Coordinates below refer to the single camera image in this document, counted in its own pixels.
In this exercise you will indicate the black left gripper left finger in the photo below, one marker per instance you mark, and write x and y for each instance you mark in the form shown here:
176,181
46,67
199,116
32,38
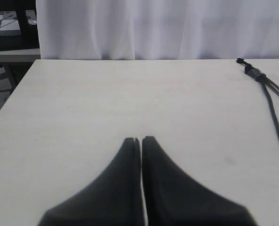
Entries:
113,199

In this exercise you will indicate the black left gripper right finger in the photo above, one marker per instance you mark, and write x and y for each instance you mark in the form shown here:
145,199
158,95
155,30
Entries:
173,198

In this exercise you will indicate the grey side table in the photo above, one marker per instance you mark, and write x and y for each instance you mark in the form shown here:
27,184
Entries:
16,57

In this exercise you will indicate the white curtain backdrop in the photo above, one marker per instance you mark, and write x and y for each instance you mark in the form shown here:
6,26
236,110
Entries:
158,29

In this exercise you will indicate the black acer monitor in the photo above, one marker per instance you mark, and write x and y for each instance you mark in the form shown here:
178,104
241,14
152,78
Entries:
28,37

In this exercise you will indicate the white box on table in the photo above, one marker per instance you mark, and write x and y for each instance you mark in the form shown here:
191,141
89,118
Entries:
10,27

